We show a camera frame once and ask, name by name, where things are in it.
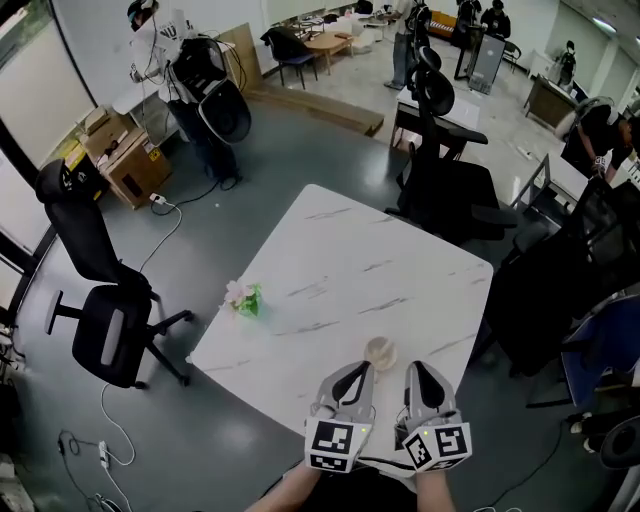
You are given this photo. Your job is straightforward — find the white cable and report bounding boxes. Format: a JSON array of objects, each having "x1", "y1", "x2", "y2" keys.
[
  {"x1": 138, "y1": 199, "x2": 184, "y2": 274},
  {"x1": 100, "y1": 382, "x2": 137, "y2": 467}
]

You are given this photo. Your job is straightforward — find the black mesh office chair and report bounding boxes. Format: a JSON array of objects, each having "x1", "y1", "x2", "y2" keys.
[{"x1": 482, "y1": 177, "x2": 640, "y2": 380}]

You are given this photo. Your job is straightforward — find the wooden table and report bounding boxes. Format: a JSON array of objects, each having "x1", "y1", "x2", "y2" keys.
[{"x1": 303, "y1": 30, "x2": 356, "y2": 77}]

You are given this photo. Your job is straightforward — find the green vase with flowers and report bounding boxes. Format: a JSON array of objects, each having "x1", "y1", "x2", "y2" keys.
[{"x1": 223, "y1": 279, "x2": 264, "y2": 319}]

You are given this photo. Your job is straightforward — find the white desk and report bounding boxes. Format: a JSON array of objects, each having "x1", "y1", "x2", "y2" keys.
[{"x1": 392, "y1": 87, "x2": 482, "y2": 152}]

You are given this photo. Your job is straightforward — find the translucent plastic cup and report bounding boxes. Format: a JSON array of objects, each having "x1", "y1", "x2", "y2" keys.
[{"x1": 364, "y1": 336, "x2": 399, "y2": 373}]

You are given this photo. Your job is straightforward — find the black office chair with headrest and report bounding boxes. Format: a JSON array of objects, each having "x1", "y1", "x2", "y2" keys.
[{"x1": 384, "y1": 46, "x2": 520, "y2": 247}]

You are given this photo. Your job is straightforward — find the black office chair grey armrests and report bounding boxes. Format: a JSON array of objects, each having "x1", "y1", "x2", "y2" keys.
[{"x1": 34, "y1": 158, "x2": 196, "y2": 391}]

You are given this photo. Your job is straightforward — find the person's left forearm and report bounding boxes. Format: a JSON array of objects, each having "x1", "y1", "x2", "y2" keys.
[{"x1": 244, "y1": 462, "x2": 322, "y2": 512}]

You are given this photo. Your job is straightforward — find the small cardboard box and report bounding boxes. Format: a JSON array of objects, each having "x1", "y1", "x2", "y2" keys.
[{"x1": 78, "y1": 106, "x2": 137, "y2": 152}]

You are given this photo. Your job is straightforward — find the black cable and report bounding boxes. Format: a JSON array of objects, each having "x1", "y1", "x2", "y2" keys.
[
  {"x1": 149, "y1": 174, "x2": 242, "y2": 217},
  {"x1": 56, "y1": 429, "x2": 104, "y2": 506}
]

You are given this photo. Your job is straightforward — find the blue chair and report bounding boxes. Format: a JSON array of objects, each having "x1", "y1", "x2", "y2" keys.
[{"x1": 524, "y1": 294, "x2": 640, "y2": 410}]

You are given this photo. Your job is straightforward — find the yellow sofa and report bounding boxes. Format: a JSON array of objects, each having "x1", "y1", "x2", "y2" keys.
[{"x1": 428, "y1": 10, "x2": 459, "y2": 39}]

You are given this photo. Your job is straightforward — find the person's black clothing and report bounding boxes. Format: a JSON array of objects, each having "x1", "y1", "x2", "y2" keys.
[{"x1": 299, "y1": 467, "x2": 419, "y2": 512}]

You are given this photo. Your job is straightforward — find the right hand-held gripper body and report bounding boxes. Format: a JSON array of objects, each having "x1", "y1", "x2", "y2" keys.
[{"x1": 394, "y1": 409, "x2": 474, "y2": 473}]

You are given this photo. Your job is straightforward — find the dark chair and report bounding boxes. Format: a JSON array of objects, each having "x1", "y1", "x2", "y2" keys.
[{"x1": 260, "y1": 25, "x2": 320, "y2": 91}]

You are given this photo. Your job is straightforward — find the person's right forearm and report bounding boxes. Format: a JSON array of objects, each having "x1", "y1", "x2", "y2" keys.
[{"x1": 414, "y1": 468, "x2": 457, "y2": 512}]

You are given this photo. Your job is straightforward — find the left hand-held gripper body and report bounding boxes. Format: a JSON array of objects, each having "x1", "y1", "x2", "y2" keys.
[{"x1": 303, "y1": 403, "x2": 376, "y2": 474}]

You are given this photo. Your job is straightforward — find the black chair shell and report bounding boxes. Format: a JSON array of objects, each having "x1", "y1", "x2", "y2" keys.
[{"x1": 169, "y1": 35, "x2": 253, "y2": 147}]

